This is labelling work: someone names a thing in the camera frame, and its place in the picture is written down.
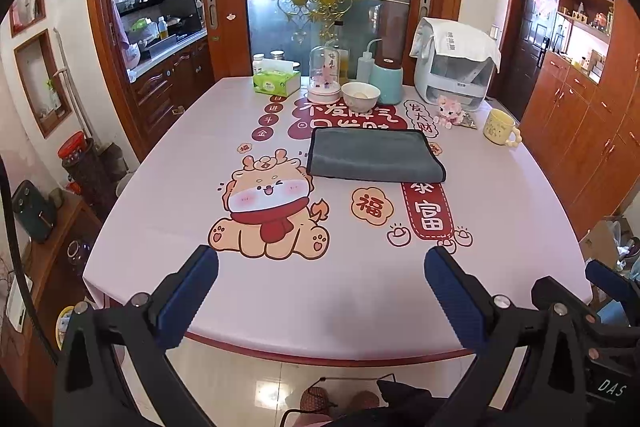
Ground grey towel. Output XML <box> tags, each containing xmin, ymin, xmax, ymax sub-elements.
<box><xmin>306</xmin><ymin>127</ymin><xmax>447</xmax><ymax>184</ymax></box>

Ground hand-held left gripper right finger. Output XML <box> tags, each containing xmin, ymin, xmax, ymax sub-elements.
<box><xmin>424</xmin><ymin>246</ymin><xmax>588</xmax><ymax>427</ymax></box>

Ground white squeeze bottle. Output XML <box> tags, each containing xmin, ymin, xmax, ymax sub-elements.
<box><xmin>355</xmin><ymin>39</ymin><xmax>383</xmax><ymax>84</ymax></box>

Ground pink printed tablecloth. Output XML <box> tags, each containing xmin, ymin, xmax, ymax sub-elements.
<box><xmin>82</xmin><ymin>76</ymin><xmax>593</xmax><ymax>364</ymax></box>

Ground wooden wall cabinet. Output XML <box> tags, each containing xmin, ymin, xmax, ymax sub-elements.
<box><xmin>520</xmin><ymin>0</ymin><xmax>640</xmax><ymax>240</ymax></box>

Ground glass dome with pink figure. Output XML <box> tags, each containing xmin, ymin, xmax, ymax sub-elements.
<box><xmin>306</xmin><ymin>45</ymin><xmax>344</xmax><ymax>104</ymax></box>

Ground pink plush toy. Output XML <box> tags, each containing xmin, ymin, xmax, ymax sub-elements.
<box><xmin>433</xmin><ymin>94</ymin><xmax>466</xmax><ymax>129</ymax></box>

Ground cardboard box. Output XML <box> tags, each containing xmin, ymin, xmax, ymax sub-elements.
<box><xmin>579</xmin><ymin>216</ymin><xmax>638</xmax><ymax>277</ymax></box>

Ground white countertop appliance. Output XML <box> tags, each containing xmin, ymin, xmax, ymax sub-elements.
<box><xmin>413</xmin><ymin>18</ymin><xmax>501</xmax><ymax>112</ymax></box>

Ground dark cloth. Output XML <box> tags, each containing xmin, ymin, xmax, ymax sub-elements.
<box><xmin>376</xmin><ymin>378</ymin><xmax>437</xmax><ymax>414</ymax></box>

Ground person's foot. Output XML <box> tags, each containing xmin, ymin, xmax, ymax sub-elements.
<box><xmin>299</xmin><ymin>386</ymin><xmax>337</xmax><ymax>414</ymax></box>
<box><xmin>346</xmin><ymin>391</ymin><xmax>382</xmax><ymax>412</ymax></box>

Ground white bowl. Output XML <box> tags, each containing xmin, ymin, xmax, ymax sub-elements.
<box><xmin>341</xmin><ymin>82</ymin><xmax>382</xmax><ymax>108</ymax></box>

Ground dark green air fryer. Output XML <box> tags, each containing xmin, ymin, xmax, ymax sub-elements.
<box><xmin>11</xmin><ymin>180</ymin><xmax>58</xmax><ymax>244</ymax></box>

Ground black cable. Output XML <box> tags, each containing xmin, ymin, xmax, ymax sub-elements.
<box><xmin>278</xmin><ymin>374</ymin><xmax>401</xmax><ymax>427</ymax></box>

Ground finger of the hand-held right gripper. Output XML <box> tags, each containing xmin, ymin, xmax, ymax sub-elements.
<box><xmin>532</xmin><ymin>277</ymin><xmax>601</xmax><ymax>325</ymax></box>
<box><xmin>586</xmin><ymin>259</ymin><xmax>640</xmax><ymax>308</ymax></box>

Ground dark glass jar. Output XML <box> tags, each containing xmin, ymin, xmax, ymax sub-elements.
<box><xmin>66</xmin><ymin>239</ymin><xmax>92</xmax><ymax>267</ymax></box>

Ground green tissue box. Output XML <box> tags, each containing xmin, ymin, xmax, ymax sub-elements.
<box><xmin>252</xmin><ymin>60</ymin><xmax>302</xmax><ymax>96</ymax></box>

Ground wooden kitchen cabinets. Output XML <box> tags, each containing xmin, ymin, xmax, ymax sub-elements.
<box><xmin>85</xmin><ymin>0</ymin><xmax>251</xmax><ymax>160</ymax></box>

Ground dark wooden door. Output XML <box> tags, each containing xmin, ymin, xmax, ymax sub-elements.
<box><xmin>509</xmin><ymin>0</ymin><xmax>562</xmax><ymax>98</ymax></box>

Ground red lid glass jar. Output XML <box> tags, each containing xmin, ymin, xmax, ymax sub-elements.
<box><xmin>56</xmin><ymin>131</ymin><xmax>93</xmax><ymax>182</ymax></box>

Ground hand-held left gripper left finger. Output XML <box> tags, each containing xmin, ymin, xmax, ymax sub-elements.
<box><xmin>52</xmin><ymin>244</ymin><xmax>221</xmax><ymax>427</ymax></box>

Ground glass oil bottle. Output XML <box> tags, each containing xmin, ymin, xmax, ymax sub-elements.
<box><xmin>332</xmin><ymin>21</ymin><xmax>350</xmax><ymax>84</ymax></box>

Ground wooden side cabinet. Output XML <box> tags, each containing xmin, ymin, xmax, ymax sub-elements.
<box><xmin>7</xmin><ymin>194</ymin><xmax>108</xmax><ymax>408</ymax></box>

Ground yellow mug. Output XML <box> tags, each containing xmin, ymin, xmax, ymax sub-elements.
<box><xmin>482</xmin><ymin>108</ymin><xmax>523</xmax><ymax>150</ymax></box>

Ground white cloth cover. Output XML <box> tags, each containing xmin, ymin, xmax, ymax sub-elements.
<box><xmin>410</xmin><ymin>17</ymin><xmax>502</xmax><ymax>74</ymax></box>

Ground mint green canister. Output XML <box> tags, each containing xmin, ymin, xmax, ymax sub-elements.
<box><xmin>372</xmin><ymin>58</ymin><xmax>405</xmax><ymax>106</ymax></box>

